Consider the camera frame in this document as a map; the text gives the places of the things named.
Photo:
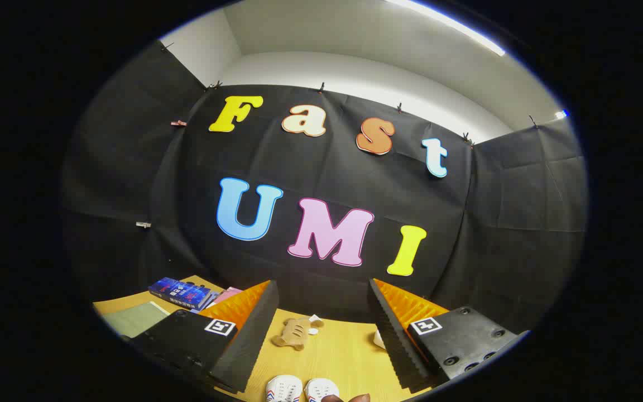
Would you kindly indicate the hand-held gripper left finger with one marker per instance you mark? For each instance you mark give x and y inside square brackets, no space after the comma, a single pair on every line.
[246,340]

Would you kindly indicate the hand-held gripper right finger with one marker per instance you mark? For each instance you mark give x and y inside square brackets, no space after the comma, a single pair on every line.
[394,340]

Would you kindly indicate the white canvas shoe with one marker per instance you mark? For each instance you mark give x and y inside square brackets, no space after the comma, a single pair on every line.
[321,389]
[283,388]

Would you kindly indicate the cream fabric storage box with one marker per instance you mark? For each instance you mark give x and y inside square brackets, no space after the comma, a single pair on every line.
[134,319]

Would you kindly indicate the white snack packet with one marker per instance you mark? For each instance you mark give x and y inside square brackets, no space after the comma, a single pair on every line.
[379,339]

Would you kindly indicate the brown plush toy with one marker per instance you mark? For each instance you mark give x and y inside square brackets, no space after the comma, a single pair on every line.
[293,332]

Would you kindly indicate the light blue book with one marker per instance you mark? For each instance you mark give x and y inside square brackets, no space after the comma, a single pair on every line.
[205,304]

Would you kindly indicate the small white tag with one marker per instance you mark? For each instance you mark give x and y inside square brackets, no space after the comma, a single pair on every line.
[316,321]

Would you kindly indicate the dark blue book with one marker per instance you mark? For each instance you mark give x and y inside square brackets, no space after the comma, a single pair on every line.
[179,291]

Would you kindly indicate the black backdrop cloth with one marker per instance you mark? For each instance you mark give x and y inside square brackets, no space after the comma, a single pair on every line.
[321,167]

